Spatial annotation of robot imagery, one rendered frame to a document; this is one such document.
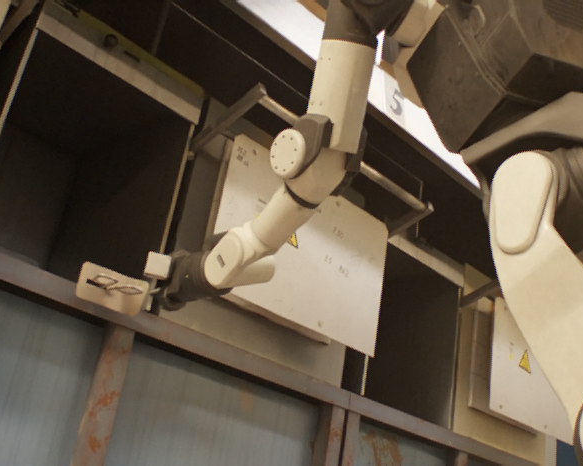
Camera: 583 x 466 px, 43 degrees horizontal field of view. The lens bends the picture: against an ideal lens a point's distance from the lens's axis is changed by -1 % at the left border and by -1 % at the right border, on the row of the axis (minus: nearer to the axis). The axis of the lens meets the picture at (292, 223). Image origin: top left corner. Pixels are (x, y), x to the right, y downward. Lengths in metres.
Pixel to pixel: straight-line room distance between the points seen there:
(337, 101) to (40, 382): 0.90
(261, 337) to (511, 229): 1.11
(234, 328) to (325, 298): 0.25
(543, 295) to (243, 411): 1.19
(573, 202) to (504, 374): 1.72
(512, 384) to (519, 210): 1.78
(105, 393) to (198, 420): 0.31
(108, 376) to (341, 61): 0.89
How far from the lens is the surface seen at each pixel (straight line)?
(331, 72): 1.17
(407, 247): 2.47
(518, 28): 1.07
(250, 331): 1.95
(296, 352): 2.06
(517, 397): 2.76
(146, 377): 1.82
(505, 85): 1.09
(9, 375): 1.66
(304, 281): 1.93
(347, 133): 1.16
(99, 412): 1.69
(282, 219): 1.23
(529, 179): 1.00
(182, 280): 1.41
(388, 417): 2.35
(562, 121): 1.06
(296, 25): 1.88
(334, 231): 2.05
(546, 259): 0.96
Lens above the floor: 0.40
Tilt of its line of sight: 24 degrees up
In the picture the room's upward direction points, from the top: 10 degrees clockwise
